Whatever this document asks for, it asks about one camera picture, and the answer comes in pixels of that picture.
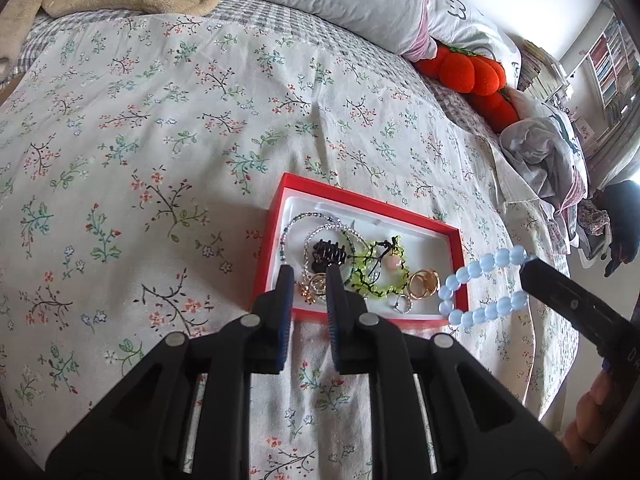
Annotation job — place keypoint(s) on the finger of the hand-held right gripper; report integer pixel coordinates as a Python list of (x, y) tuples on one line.
[(560, 295)]

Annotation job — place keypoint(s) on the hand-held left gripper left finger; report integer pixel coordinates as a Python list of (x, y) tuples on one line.
[(285, 320)]

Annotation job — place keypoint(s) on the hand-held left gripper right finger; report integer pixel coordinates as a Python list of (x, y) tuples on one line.
[(334, 325)]

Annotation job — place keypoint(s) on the black hair claw clip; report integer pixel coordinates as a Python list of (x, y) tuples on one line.
[(327, 254)]

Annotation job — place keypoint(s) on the red cardboard box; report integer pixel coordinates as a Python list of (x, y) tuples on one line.
[(360, 200)]

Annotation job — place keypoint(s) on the person's right hand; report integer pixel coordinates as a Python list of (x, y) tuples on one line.
[(592, 415)]

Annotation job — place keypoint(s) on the pink floral cloth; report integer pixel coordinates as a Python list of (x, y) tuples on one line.
[(592, 217)]

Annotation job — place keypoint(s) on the dark cloth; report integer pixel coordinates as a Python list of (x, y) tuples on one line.
[(625, 225)]

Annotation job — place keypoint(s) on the grey crumpled cloth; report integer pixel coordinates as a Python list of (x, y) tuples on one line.
[(540, 150)]

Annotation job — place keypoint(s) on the floral bed sheet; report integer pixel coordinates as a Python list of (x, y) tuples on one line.
[(150, 160)]

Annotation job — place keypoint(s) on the stack of books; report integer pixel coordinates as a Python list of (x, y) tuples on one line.
[(540, 70)]

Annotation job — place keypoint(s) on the white bookshelf with books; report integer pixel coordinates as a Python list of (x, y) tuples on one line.
[(612, 65)]

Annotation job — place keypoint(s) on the orange plush pumpkin toy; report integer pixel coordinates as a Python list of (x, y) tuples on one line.
[(470, 72)]

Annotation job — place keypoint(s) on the white printed pillow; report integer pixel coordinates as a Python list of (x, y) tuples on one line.
[(465, 15)]

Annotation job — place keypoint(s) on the checked blanket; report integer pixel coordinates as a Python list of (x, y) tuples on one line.
[(310, 20)]

